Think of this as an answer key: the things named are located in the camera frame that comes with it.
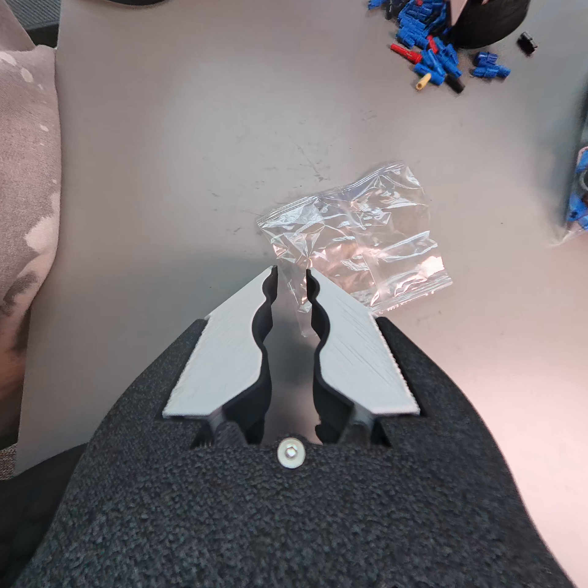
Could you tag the grey desk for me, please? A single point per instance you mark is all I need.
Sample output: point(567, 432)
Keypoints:
point(160, 160)

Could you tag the heap of toy brick parts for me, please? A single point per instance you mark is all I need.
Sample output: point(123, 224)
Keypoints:
point(581, 183)

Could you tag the person's bleached grey sweatshirt torso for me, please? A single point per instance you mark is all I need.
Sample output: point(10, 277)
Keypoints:
point(27, 160)

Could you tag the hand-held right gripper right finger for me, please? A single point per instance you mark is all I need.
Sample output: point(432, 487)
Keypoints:
point(363, 367)

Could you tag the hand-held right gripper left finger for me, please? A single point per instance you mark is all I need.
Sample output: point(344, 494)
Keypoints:
point(220, 367)

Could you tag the small clear plastic bag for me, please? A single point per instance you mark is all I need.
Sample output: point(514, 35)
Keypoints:
point(358, 239)

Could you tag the pile of blue toy pins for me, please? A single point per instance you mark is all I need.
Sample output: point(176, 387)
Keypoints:
point(436, 59)

